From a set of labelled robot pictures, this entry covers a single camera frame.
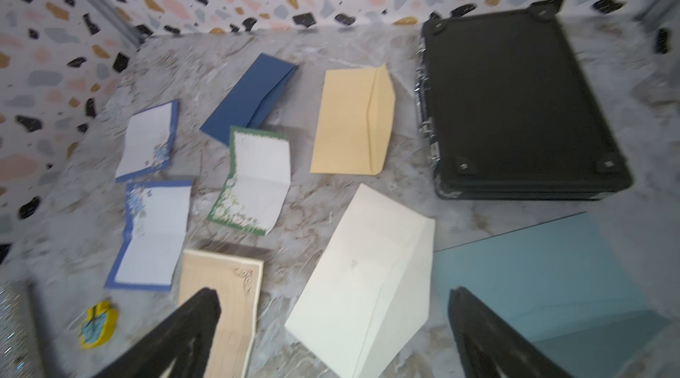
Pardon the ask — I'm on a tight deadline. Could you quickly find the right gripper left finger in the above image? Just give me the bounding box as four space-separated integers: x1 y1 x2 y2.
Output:
97 288 221 377

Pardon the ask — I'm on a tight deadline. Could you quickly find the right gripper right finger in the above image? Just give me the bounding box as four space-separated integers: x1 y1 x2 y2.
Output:
447 287 570 378

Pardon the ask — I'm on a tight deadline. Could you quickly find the beige letter paper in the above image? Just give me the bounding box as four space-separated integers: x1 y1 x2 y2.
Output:
179 250 264 377

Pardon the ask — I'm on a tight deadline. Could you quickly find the light teal envelope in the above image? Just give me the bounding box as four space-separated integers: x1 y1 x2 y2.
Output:
432 213 669 377

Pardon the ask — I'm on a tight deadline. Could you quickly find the white letter paper blue border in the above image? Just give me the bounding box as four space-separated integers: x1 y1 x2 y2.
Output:
104 181 192 292

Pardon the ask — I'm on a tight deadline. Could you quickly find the cream envelope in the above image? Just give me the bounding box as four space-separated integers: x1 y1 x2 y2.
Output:
285 184 436 377

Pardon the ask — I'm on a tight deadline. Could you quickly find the white letter paper green border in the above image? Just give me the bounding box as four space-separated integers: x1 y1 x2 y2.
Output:
208 126 291 236

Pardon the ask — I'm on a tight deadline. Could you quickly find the dark blue envelope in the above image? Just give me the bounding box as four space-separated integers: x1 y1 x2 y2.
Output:
200 54 298 146

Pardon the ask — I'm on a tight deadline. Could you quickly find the yellow envelope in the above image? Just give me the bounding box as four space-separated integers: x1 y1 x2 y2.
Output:
310 66 396 176

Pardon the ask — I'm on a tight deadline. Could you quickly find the small yellow round sticker toy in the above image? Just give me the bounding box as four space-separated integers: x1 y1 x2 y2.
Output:
78 299 119 350

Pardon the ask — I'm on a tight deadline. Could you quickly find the glittery silver tube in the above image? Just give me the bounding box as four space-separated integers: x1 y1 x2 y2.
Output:
1 282 45 378

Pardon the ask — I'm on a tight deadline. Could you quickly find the black briefcase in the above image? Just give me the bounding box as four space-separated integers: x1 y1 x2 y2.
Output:
414 0 633 201

